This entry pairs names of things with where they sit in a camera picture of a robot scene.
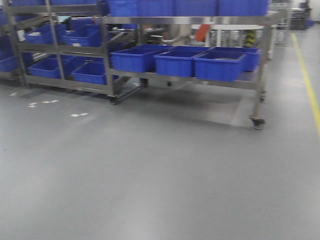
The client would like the left steel shelf rack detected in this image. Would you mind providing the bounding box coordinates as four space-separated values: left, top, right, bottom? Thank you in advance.
1 0 115 99

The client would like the blue bin lower left rack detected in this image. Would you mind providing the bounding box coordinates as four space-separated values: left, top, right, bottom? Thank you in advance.
72 62 107 85
28 54 75 79

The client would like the steel rack on wheels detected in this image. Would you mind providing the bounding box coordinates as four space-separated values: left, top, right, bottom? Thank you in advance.
101 9 287 130

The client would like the blue bin front right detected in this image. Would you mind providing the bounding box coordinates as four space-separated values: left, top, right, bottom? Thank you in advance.
193 47 261 82

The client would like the blue bin front left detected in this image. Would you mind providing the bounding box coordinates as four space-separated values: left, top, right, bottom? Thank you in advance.
111 44 173 73

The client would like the blue bin on left rack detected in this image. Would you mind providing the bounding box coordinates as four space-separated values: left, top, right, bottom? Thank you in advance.
63 24 105 48
24 24 67 45

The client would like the blue bin front middle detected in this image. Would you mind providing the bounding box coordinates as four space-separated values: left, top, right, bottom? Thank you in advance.
154 46 210 78

